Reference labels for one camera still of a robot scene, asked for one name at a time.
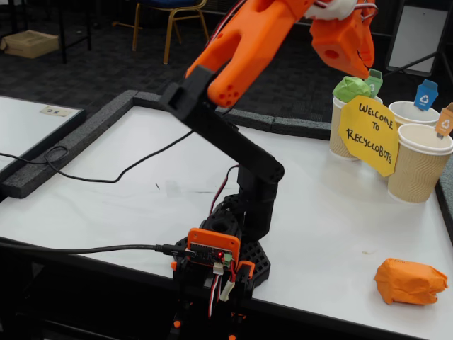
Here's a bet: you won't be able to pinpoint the paper cup with green tag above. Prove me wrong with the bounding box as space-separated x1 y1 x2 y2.
328 94 384 160

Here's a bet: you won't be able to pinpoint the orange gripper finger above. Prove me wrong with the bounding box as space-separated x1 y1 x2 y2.
338 52 372 81
357 23 375 69

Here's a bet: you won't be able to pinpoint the white camera mount wrap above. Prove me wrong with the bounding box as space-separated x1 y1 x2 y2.
311 0 360 19

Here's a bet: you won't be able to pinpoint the green paper ball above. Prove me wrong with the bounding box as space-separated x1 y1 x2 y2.
332 75 372 102

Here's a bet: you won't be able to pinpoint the thick black usb cable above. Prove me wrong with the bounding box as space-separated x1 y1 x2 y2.
0 237 194 257

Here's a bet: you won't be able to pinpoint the paper cup with blue tag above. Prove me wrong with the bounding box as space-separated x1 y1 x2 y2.
388 101 442 128

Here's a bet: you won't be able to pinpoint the orange paper ball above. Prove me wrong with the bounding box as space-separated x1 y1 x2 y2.
374 258 449 306

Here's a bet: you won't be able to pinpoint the paper cup with orange tag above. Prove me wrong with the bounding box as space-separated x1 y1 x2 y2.
387 123 453 204

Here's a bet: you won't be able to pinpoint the gold frame blue seat chair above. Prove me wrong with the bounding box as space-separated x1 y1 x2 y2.
112 0 215 65

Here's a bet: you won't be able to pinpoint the green recycling bin tag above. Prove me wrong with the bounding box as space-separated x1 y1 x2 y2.
364 69 384 100

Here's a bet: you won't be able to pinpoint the white board black frame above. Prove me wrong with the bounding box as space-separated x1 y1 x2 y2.
0 94 87 181

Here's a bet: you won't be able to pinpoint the orange controller board housing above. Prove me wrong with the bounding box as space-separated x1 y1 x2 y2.
186 227 241 271

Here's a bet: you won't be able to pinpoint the thin black power cable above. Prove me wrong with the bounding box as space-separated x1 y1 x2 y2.
0 106 231 183

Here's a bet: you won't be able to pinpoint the small paper label sticker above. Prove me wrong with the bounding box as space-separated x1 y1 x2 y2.
39 106 74 118

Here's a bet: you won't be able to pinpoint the white panel on black stand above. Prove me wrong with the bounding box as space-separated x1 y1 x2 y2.
385 0 453 77

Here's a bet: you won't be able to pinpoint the brown cardboard box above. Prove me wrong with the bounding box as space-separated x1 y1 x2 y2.
0 30 60 60

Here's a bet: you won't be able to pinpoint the yellow welcome paper sign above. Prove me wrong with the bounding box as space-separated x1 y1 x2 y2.
338 94 400 177

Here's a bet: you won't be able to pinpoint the black foam border strip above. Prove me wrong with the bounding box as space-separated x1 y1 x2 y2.
437 175 453 227
132 91 332 141
1 89 139 199

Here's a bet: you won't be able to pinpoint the black robot base clamp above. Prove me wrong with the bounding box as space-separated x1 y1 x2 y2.
169 233 273 340

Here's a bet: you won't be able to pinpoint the base wires white connector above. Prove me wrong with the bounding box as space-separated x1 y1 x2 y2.
207 261 236 319

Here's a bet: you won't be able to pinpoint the blue recycling bin tag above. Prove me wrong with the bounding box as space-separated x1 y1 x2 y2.
413 79 440 111

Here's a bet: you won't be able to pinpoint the orange recycling bin tag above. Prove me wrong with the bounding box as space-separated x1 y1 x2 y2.
435 102 453 140

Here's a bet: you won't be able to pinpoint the red white arm servo wires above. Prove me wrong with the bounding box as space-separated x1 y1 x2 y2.
208 0 378 217

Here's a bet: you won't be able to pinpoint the black table legs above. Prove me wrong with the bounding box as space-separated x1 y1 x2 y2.
56 0 93 65

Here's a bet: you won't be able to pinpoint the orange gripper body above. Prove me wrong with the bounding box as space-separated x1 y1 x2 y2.
309 16 373 69

